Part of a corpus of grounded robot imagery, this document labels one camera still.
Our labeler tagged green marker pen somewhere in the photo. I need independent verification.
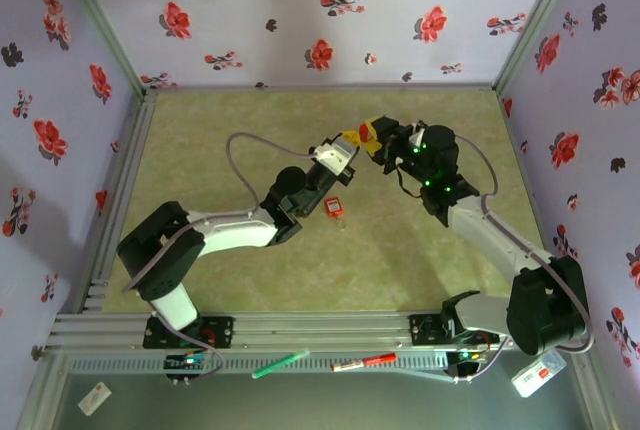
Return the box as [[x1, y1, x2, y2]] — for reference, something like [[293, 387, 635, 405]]
[[251, 347, 311, 380]]

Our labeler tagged red white marker pen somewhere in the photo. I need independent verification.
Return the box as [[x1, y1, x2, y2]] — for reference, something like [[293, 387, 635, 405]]
[[329, 352, 398, 372]]

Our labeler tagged white box with red label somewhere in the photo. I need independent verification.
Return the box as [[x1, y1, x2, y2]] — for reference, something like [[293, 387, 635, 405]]
[[510, 352, 568, 399]]

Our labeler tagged small white card packet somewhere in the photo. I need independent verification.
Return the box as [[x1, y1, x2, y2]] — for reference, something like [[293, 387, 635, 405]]
[[77, 381, 112, 416]]

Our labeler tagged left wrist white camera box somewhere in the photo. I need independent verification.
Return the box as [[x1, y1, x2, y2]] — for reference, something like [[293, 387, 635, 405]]
[[310, 133, 360, 180]]

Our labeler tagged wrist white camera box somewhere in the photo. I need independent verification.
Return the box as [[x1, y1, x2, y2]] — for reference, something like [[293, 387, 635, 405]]
[[405, 121, 427, 150], [310, 133, 360, 180]]

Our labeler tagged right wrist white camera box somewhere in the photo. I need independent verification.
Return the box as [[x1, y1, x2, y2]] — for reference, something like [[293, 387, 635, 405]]
[[405, 121, 427, 150]]

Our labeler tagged left arm grey cable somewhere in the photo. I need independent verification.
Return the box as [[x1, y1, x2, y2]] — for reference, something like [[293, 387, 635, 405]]
[[122, 132, 319, 381]]

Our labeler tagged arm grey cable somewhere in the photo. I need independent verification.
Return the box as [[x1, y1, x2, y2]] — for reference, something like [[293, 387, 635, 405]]
[[452, 132, 595, 384], [122, 132, 319, 381]]

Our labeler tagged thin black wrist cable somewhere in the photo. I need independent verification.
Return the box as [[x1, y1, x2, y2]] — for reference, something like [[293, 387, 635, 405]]
[[396, 169, 426, 200]]

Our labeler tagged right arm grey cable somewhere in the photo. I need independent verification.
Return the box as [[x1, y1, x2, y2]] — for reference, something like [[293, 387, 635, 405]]
[[452, 132, 595, 384]]

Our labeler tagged aluminium frame rail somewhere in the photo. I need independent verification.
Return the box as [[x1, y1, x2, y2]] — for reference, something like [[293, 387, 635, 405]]
[[47, 309, 599, 351]]

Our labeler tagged aluminium corner post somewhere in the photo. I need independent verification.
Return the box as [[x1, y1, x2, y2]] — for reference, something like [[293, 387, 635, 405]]
[[47, 0, 151, 99], [492, 0, 587, 96]]

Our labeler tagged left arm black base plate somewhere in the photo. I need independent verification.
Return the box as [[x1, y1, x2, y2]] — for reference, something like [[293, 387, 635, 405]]
[[143, 316, 235, 350]]

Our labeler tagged aluminium side rail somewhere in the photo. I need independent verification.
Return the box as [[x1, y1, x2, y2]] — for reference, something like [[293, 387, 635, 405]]
[[77, 89, 159, 314]]

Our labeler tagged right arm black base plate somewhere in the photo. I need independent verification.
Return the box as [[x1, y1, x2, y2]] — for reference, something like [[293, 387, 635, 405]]
[[408, 313, 501, 349]]

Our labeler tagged grey slotted cable tray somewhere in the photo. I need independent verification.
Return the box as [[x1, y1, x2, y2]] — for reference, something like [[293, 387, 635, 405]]
[[67, 353, 451, 375]]

